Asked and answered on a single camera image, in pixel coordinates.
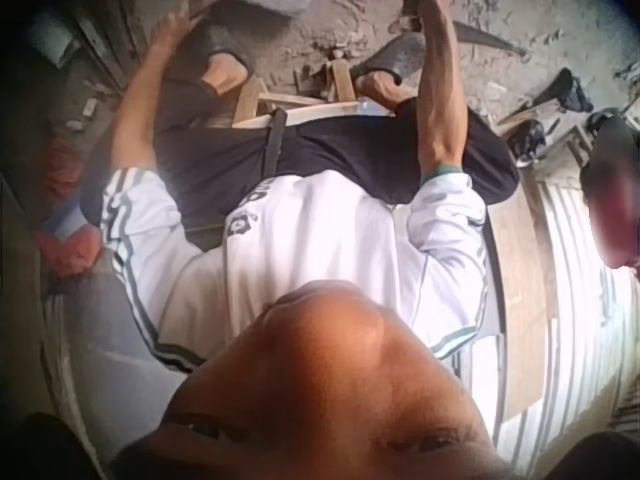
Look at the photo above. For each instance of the black sandal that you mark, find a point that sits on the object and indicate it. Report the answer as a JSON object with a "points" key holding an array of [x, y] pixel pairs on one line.
{"points": [[565, 90]]}

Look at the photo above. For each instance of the short wooden plank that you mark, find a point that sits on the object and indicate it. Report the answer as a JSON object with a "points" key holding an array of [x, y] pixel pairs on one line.
{"points": [[344, 80], [248, 102]]}

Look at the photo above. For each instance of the red cloth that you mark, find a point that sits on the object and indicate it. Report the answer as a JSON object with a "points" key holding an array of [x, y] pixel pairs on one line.
{"points": [[70, 210]]}

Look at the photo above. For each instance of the person's left hand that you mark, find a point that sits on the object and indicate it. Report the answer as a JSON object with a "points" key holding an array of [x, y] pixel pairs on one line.
{"points": [[179, 27]]}

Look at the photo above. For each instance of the dark wooden frame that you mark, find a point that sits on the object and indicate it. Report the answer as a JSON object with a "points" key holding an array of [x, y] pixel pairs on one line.
{"points": [[107, 40]]}

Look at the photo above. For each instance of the brown wooden board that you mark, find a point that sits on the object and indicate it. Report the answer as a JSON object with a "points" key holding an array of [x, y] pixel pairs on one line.
{"points": [[520, 300]]}

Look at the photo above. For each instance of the grey cloth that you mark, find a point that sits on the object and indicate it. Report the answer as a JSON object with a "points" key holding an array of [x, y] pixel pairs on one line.
{"points": [[265, 5]]}

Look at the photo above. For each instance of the person's right hand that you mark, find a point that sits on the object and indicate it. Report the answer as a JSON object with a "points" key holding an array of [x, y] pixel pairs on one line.
{"points": [[427, 7]]}

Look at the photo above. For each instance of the dark hand saw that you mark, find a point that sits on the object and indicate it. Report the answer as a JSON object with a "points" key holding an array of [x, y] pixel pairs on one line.
{"points": [[487, 37]]}

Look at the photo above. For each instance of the person's legs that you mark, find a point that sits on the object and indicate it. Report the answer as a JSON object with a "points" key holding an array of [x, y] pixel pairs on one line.
{"points": [[340, 155]]}

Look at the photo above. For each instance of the long pale wooden strip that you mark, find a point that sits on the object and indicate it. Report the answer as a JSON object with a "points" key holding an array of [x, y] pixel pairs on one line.
{"points": [[320, 112]]}

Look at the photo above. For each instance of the black bag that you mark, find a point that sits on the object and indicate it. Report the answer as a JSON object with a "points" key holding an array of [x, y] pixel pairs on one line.
{"points": [[529, 142]]}

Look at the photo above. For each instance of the corrugated metal sheet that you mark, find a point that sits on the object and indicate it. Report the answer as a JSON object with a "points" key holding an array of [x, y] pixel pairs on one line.
{"points": [[590, 320]]}

